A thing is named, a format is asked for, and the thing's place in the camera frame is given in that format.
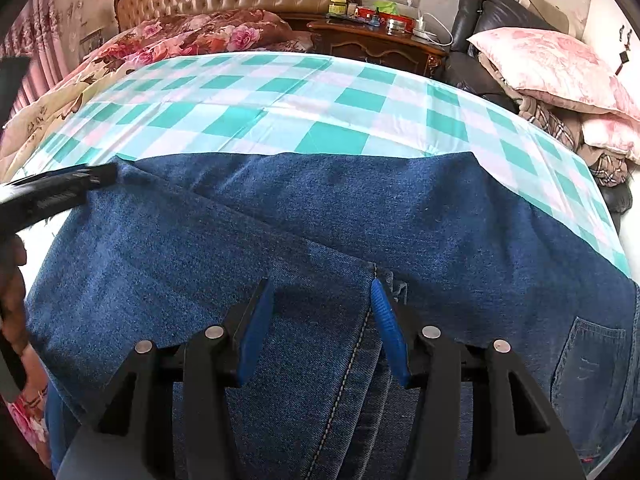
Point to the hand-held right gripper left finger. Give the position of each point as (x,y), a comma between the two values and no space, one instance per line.
(255,331)

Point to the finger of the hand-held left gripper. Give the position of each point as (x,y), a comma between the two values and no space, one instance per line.
(65,193)

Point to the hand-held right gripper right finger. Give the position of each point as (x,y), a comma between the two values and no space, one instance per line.
(387,331)

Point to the blue denim pants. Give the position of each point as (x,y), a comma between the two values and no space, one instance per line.
(250,220)

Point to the person's left hand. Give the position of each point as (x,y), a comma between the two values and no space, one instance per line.
(15,310)

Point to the beige floral quilt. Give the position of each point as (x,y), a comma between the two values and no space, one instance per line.
(40,110)

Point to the pink curtain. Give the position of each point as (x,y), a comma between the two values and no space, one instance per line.
(35,50)

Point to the red floral quilt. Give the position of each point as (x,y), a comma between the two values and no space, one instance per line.
(200,30)

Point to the pink floral clothing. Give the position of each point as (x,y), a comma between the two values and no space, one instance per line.
(30,415)

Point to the teal white checkered sheet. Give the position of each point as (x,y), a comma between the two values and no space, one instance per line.
(300,105)

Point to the grey plaid blanket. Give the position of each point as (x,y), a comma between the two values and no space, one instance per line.
(555,121)

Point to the black leather armchair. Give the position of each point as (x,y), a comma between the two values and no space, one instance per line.
(465,70)

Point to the dark wooden nightstand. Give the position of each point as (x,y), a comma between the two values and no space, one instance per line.
(370,46)

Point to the white power strip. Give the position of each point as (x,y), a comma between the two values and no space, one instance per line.
(427,35)

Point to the small pink floral pillow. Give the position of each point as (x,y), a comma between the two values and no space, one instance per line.
(615,136)

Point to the large pink floral pillow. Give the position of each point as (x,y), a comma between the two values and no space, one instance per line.
(550,65)

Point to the green plastic bag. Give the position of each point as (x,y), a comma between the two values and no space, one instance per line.
(387,8)

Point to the yellow label jar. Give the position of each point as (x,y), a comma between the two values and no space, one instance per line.
(338,8)

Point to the dark wall ornament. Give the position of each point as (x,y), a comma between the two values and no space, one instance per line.
(623,55)

